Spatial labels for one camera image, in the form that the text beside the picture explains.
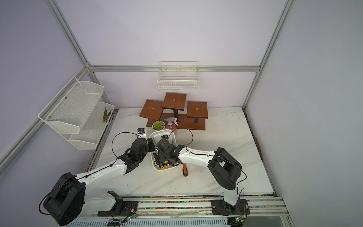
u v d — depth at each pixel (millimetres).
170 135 800
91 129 936
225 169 470
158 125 981
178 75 971
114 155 641
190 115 959
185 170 852
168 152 662
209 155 501
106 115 981
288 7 679
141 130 748
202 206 752
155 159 856
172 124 956
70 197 406
